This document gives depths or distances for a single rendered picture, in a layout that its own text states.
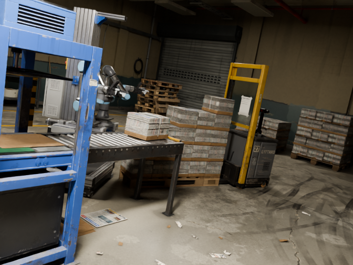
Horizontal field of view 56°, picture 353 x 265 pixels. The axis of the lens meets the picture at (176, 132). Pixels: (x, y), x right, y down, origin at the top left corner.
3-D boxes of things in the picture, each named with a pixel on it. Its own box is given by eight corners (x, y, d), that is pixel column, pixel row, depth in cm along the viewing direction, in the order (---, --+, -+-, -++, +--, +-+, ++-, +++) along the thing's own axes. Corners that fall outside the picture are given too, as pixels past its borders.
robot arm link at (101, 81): (93, 67, 368) (111, 104, 357) (85, 65, 359) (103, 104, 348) (100, 61, 363) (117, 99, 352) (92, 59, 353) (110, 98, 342)
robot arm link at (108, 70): (111, 63, 403) (133, 97, 420) (110, 63, 413) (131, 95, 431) (103, 69, 401) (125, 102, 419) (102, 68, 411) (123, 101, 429)
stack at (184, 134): (117, 178, 448) (126, 118, 436) (188, 177, 511) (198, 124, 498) (128, 188, 416) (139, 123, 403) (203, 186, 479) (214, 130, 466)
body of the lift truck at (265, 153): (216, 174, 560) (225, 128, 547) (240, 173, 589) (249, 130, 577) (244, 189, 502) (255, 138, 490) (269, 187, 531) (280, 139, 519)
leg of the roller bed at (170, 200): (167, 212, 363) (178, 152, 353) (172, 214, 359) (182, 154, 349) (164, 213, 358) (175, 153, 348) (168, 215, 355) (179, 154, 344)
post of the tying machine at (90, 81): (68, 257, 248) (96, 47, 224) (75, 262, 243) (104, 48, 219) (58, 261, 241) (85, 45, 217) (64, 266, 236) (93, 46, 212)
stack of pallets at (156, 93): (156, 116, 1214) (162, 81, 1194) (176, 122, 1162) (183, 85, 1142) (131, 116, 1105) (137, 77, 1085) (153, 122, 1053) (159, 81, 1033)
